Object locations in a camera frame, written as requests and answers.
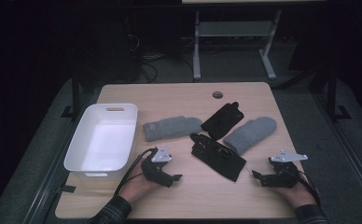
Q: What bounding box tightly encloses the black glove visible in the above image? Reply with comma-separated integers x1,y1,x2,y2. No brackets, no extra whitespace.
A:
189,133,247,183
201,101,245,141

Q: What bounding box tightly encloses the white plastic bin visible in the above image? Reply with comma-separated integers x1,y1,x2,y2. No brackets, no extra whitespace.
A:
63,103,139,181

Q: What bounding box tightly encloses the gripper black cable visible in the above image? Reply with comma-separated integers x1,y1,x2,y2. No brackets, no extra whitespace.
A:
294,167,322,207
113,147,159,197

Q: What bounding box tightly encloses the plain grey mitten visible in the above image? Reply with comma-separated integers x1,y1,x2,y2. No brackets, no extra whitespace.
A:
222,116,278,156

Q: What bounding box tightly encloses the person's left hand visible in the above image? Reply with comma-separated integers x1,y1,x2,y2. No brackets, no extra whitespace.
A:
118,158,162,203

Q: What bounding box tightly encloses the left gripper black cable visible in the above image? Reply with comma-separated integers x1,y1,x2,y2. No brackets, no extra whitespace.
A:
113,147,159,197

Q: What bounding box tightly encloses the tangle of floor cables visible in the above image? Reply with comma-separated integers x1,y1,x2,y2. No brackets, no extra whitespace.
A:
126,34,196,84

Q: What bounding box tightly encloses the grey mitten with label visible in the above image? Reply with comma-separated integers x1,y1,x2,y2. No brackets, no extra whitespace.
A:
143,116,203,143

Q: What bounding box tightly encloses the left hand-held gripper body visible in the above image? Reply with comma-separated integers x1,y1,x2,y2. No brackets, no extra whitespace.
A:
140,145,174,188

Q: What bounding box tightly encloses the person's right hand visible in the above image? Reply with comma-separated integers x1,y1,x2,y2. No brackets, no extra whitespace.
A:
273,181,317,208

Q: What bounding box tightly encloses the black metal stand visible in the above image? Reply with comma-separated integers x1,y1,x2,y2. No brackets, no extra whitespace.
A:
61,71,82,120
325,66,353,122

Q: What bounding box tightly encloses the white metal desk frame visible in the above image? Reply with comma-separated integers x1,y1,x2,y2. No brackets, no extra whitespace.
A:
182,0,327,81

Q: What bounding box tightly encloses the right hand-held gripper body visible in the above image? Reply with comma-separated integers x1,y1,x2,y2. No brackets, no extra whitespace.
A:
267,148,309,189

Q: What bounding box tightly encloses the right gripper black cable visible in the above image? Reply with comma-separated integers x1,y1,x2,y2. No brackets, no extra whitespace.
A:
294,167,322,207

